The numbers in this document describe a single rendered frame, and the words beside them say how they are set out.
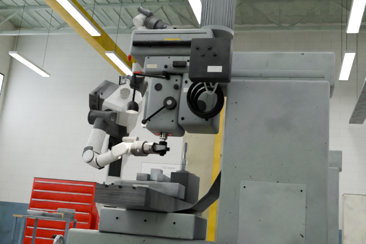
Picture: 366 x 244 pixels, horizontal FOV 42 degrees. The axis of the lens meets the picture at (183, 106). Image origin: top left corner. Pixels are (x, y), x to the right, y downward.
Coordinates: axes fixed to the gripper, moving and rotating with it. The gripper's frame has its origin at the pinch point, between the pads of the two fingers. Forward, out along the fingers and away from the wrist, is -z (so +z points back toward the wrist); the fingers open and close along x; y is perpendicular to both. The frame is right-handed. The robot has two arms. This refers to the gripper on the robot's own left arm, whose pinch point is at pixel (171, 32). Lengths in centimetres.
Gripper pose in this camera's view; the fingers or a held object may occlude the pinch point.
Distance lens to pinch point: 292.7
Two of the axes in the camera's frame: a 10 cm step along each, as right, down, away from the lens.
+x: -2.8, -3.5, -8.9
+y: 5.7, -8.1, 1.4
